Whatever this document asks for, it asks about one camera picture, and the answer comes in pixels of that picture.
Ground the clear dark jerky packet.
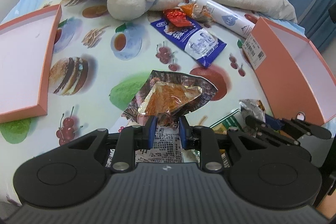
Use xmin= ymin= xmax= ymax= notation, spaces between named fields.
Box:
xmin=109 ymin=71 xmax=218 ymax=163

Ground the silver crumpled snack packet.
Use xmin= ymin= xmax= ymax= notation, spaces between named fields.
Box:
xmin=239 ymin=99 xmax=266 ymax=132

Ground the green yellow snack packet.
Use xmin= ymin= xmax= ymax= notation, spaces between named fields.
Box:
xmin=190 ymin=108 xmax=244 ymax=169

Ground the pink open box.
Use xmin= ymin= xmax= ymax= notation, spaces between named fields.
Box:
xmin=242 ymin=18 xmax=335 ymax=126

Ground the blue white snack packet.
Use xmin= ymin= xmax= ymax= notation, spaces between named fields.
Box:
xmin=151 ymin=19 xmax=227 ymax=68

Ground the blue curtain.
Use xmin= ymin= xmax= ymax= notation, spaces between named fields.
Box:
xmin=300 ymin=0 xmax=335 ymax=52

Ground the white spray bottle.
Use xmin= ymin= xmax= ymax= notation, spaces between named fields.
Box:
xmin=191 ymin=0 xmax=255 ymax=38

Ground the printed fruit bed sheet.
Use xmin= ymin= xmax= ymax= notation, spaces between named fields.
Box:
xmin=1 ymin=0 xmax=268 ymax=205

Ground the orange snack packet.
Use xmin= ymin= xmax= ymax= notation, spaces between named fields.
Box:
xmin=179 ymin=3 xmax=213 ymax=22

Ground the small red snack packet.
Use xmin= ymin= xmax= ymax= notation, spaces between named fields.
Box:
xmin=163 ymin=9 xmax=193 ymax=27

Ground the pink box lid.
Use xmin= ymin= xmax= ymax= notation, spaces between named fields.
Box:
xmin=0 ymin=5 xmax=62 ymax=123

